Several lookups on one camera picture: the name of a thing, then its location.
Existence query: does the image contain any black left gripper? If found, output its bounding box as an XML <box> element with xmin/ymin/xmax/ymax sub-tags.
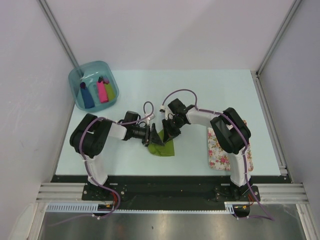
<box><xmin>131</xmin><ymin>123</ymin><xmax>164</xmax><ymax>149</ymax></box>

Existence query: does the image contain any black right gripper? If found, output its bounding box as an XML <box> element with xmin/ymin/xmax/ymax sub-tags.
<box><xmin>162</xmin><ymin>117</ymin><xmax>185</xmax><ymax>144</ymax></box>

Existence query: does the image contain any green paper napkin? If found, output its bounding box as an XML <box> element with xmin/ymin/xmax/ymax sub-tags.
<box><xmin>147</xmin><ymin>130</ymin><xmax>175</xmax><ymax>157</ymax></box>

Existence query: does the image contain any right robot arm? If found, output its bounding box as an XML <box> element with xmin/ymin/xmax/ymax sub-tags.
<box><xmin>160</xmin><ymin>98</ymin><xmax>251</xmax><ymax>201</ymax></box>

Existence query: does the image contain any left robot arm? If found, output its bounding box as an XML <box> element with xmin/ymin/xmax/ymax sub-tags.
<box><xmin>69</xmin><ymin>111</ymin><xmax>165</xmax><ymax>200</ymax></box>

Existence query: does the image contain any green rolled napkin in bin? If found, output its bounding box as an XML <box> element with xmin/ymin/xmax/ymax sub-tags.
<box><xmin>104</xmin><ymin>83</ymin><xmax>116</xmax><ymax>102</ymax></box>

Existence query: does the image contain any pink rolled napkin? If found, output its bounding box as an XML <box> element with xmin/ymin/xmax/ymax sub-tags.
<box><xmin>96</xmin><ymin>81</ymin><xmax>109</xmax><ymax>104</ymax></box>

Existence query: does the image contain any blue rolled napkin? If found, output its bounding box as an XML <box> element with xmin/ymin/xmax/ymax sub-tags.
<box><xmin>80</xmin><ymin>87</ymin><xmax>95</xmax><ymax>109</ymax></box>

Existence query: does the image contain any floral fabric pouch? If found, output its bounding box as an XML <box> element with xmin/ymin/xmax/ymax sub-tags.
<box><xmin>207</xmin><ymin>127</ymin><xmax>254</xmax><ymax>172</ymax></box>

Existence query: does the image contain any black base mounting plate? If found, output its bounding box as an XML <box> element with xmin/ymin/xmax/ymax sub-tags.
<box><xmin>51</xmin><ymin>174</ymin><xmax>292</xmax><ymax>211</ymax></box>

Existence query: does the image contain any teal translucent plastic bin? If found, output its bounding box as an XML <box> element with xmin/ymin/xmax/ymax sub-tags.
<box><xmin>68</xmin><ymin>61</ymin><xmax>119</xmax><ymax>113</ymax></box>

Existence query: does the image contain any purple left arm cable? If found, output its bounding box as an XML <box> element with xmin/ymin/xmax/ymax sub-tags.
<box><xmin>47</xmin><ymin>101</ymin><xmax>157</xmax><ymax>226</ymax></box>

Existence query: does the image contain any aluminium frame rail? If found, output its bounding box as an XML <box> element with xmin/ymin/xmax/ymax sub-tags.
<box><xmin>36</xmin><ymin>183</ymin><xmax>309</xmax><ymax>204</ymax></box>

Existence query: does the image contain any white cable duct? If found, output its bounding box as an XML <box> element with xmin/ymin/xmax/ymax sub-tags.
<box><xmin>46</xmin><ymin>202</ymin><xmax>99</xmax><ymax>213</ymax></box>

